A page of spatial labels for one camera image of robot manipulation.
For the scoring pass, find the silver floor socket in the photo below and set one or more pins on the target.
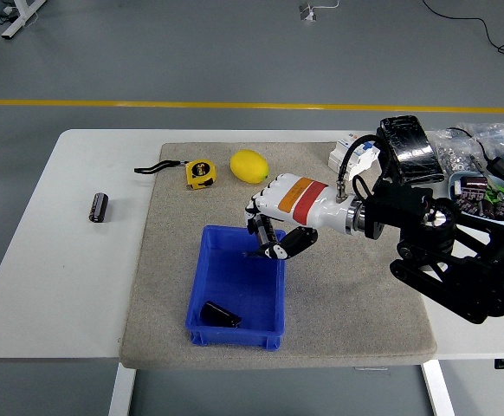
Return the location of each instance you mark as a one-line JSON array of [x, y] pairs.
[[307, 12]]

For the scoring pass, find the blue plastic box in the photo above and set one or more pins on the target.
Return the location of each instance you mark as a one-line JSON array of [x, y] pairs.
[[234, 286]]

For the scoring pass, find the small green part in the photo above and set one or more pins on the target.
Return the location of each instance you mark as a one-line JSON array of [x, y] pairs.
[[494, 193]]

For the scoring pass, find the white table leg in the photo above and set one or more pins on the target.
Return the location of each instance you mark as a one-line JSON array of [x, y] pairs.
[[121, 390], [439, 390]]

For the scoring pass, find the grey-brown felt mat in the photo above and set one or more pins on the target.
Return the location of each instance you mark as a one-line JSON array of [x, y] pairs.
[[343, 303]]

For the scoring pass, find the clear bag of metal nuts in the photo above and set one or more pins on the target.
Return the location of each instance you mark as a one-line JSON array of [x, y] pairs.
[[451, 154]]

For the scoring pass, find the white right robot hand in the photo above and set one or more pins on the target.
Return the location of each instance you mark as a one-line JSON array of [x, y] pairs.
[[312, 203]]

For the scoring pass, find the white circuit breaker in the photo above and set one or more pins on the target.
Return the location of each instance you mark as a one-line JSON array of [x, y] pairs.
[[336, 157]]

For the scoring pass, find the yellow lemon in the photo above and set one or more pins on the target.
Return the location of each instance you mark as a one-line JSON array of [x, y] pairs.
[[248, 167]]

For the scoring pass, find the dark cylindrical battery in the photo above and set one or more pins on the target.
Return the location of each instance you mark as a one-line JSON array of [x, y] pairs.
[[98, 208]]

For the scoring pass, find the glossy brown cylindrical battery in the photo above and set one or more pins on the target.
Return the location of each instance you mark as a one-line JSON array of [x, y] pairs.
[[217, 314]]

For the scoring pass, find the brown battery with grey label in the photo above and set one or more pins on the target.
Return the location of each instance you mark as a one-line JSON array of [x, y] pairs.
[[475, 183]]

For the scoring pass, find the black plastic-wrapped device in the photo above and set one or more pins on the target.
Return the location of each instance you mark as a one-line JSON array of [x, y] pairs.
[[412, 147]]

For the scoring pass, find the white desk frame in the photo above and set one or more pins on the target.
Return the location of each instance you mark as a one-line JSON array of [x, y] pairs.
[[18, 19]]

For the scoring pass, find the dark battery with silver print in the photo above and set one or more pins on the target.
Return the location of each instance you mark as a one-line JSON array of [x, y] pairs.
[[266, 232]]

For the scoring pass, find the yellow tape measure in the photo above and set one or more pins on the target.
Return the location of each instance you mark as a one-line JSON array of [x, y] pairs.
[[200, 173]]

